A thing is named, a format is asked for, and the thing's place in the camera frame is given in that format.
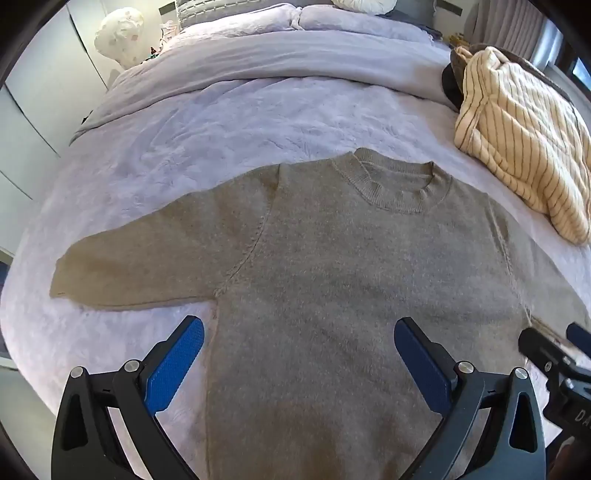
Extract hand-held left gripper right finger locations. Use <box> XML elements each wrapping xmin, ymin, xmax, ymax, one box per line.
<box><xmin>394</xmin><ymin>316</ymin><xmax>548</xmax><ymax>480</ymax></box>

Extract white round cushion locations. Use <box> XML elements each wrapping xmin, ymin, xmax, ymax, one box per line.
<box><xmin>331</xmin><ymin>0</ymin><xmax>397</xmax><ymax>14</ymax></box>

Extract grey curtain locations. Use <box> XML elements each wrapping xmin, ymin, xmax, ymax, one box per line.
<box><xmin>464</xmin><ymin>0</ymin><xmax>564</xmax><ymax>70</ymax></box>

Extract cream striped garment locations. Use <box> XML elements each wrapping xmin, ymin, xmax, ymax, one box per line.
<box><xmin>453</xmin><ymin>45</ymin><xmax>591</xmax><ymax>245</ymax></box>

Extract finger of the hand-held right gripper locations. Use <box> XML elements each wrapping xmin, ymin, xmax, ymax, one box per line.
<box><xmin>518</xmin><ymin>328</ymin><xmax>575</xmax><ymax>372</ymax></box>
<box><xmin>566</xmin><ymin>322</ymin><xmax>591</xmax><ymax>357</ymax></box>

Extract grey-brown knit sweater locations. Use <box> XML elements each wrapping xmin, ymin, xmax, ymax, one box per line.
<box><xmin>50</xmin><ymin>148</ymin><xmax>591</xmax><ymax>480</ymax></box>

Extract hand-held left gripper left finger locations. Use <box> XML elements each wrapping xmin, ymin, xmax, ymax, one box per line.
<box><xmin>51</xmin><ymin>315</ymin><xmax>206</xmax><ymax>480</ymax></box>

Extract dark brown cloth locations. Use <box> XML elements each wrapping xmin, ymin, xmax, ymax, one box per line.
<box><xmin>441</xmin><ymin>44</ymin><xmax>573</xmax><ymax>112</ymax></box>

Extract lavender plush bed sheet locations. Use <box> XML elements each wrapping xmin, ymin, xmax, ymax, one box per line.
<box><xmin>0</xmin><ymin>69</ymin><xmax>591</xmax><ymax>480</ymax></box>

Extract white wardrobe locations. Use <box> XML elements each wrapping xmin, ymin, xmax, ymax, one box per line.
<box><xmin>0</xmin><ymin>0</ymin><xmax>116</xmax><ymax>259</ymax></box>

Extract white plush toy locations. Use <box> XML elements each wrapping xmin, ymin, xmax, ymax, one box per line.
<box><xmin>95</xmin><ymin>11</ymin><xmax>145</xmax><ymax>70</ymax></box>

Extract grey striped pillow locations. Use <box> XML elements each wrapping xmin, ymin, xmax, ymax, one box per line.
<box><xmin>178</xmin><ymin>0</ymin><xmax>301</xmax><ymax>31</ymax></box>

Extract lavender duvet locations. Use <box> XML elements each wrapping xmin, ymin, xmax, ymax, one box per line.
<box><xmin>69</xmin><ymin>4</ymin><xmax>455</xmax><ymax>144</ymax></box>

